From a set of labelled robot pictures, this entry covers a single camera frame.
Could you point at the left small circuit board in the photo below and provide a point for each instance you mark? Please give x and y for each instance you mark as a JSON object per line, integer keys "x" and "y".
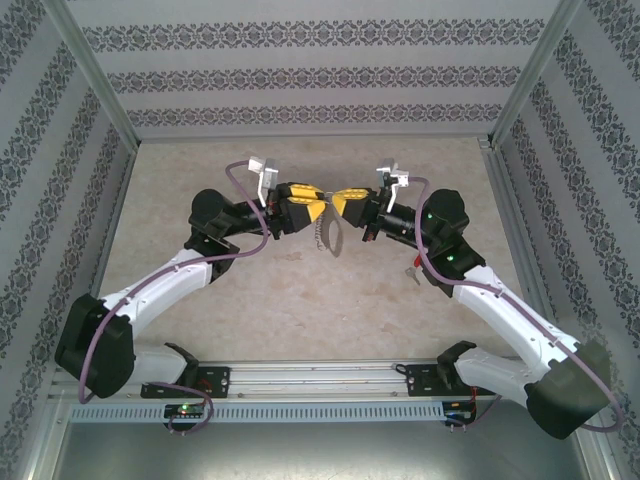
{"x": 185, "y": 410}

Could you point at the aluminium frame post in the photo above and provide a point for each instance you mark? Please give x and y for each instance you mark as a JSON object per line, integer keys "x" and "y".
{"x": 95, "y": 75}
{"x": 602, "y": 462}
{"x": 45, "y": 440}
{"x": 532, "y": 75}

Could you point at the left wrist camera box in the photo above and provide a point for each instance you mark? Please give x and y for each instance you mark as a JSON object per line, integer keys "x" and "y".
{"x": 265, "y": 170}

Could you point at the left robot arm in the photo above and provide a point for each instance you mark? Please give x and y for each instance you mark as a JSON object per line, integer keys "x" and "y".
{"x": 165, "y": 280}

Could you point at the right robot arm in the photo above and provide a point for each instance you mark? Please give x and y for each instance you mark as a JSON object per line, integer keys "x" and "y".
{"x": 510, "y": 310}

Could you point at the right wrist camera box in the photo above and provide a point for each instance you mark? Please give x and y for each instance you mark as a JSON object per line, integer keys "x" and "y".
{"x": 395, "y": 177}

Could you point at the small circuit board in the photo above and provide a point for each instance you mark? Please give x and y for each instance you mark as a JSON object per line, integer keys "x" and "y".
{"x": 457, "y": 412}
{"x": 185, "y": 410}

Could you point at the grey keyring holder with rings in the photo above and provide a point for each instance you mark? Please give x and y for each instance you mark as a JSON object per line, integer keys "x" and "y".
{"x": 336, "y": 242}

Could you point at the aluminium back rail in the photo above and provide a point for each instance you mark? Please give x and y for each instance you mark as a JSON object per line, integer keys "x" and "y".
{"x": 320, "y": 139}

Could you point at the aluminium mounting rail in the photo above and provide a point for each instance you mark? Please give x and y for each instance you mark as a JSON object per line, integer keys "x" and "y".
{"x": 320, "y": 375}

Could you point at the right small circuit board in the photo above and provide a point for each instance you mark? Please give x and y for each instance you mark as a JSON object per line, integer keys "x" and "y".
{"x": 457, "y": 412}

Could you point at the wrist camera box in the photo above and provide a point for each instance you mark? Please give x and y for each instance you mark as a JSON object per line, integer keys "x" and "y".
{"x": 265, "y": 170}
{"x": 395, "y": 177}

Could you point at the grey metal sheet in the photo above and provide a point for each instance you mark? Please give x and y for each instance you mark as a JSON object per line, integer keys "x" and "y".
{"x": 320, "y": 450}

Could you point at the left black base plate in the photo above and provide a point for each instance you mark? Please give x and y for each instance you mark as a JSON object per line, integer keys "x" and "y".
{"x": 220, "y": 380}

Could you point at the aluminium side rail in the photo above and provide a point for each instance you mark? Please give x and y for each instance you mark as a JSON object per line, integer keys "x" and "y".
{"x": 116, "y": 200}

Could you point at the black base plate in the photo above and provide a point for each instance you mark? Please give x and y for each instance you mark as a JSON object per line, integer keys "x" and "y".
{"x": 420, "y": 380}
{"x": 220, "y": 380}

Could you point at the metal corner bracket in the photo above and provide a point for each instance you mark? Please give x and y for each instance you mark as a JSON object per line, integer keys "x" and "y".
{"x": 485, "y": 144}

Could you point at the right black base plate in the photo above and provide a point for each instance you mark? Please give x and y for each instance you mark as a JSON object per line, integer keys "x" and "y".
{"x": 420, "y": 380}

